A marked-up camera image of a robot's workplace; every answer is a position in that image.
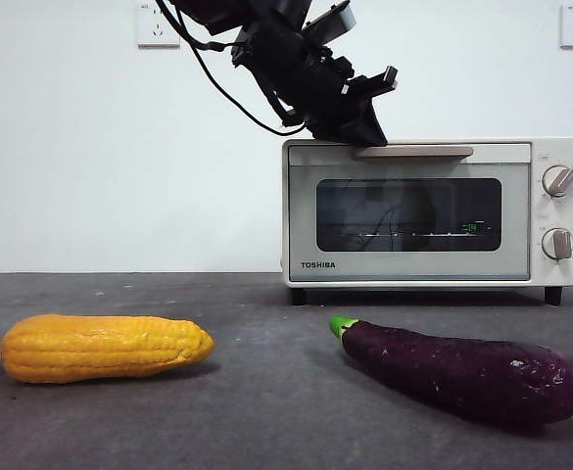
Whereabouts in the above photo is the round beige oven knob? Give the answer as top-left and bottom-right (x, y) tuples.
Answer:
(543, 164), (573, 199)
(541, 226), (573, 260)

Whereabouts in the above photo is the glass oven door with handle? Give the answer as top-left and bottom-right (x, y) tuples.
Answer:
(287, 142), (532, 283)

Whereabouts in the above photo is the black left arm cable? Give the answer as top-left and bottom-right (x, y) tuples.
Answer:
(153, 0), (311, 137)

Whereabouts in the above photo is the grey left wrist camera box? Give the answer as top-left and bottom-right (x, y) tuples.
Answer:
(301, 0), (357, 44)

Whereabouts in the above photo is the purple eggplant with green stem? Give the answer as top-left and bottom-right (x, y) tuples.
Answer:
(329, 315), (573, 426)

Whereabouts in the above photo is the cream Toshiba toaster oven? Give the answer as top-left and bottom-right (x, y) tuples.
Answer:
(280, 137), (573, 307)

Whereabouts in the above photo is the yellow corn cob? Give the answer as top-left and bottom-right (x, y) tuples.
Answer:
(0, 314), (216, 384)

